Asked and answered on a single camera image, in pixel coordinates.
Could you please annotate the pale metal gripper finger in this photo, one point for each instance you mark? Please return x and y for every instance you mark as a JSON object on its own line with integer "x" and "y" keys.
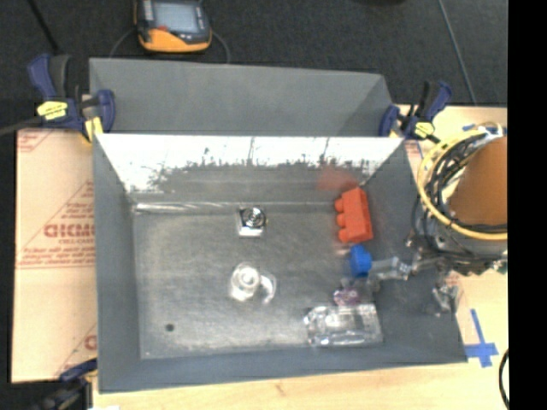
{"x": 372, "y": 285}
{"x": 386, "y": 268}

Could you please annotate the blue toy brick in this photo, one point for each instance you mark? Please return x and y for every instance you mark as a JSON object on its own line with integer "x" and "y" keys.
{"x": 360, "y": 261}

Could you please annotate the small purple toy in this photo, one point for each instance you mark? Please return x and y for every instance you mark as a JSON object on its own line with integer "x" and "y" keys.
{"x": 346, "y": 297}

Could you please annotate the clear plastic box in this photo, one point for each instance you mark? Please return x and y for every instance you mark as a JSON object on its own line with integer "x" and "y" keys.
{"x": 344, "y": 326}

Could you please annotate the orange-red toy brick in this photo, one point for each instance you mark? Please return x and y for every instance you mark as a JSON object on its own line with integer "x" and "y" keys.
{"x": 354, "y": 216}

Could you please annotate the clear glass cup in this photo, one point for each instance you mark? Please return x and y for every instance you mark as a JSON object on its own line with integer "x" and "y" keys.
{"x": 250, "y": 282}

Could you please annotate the grey metal bin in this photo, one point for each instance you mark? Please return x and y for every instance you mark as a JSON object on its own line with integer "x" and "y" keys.
{"x": 205, "y": 271}

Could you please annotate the brown cardboard board red print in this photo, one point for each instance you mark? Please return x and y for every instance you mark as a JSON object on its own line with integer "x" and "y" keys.
{"x": 51, "y": 271}

